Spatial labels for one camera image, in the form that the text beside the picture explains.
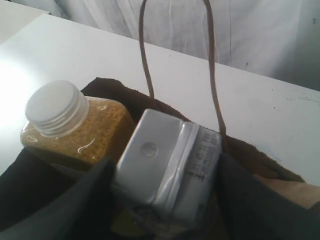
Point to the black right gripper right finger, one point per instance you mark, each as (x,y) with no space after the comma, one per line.
(252,211)

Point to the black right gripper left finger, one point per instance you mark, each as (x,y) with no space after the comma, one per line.
(37,202)

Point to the yellow millet bottle white cap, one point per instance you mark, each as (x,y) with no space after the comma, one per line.
(68,129)

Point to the small blue white milk carton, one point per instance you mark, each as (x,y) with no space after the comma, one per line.
(168,167)

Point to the brown paper bag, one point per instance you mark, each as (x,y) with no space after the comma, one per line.
(282,181)

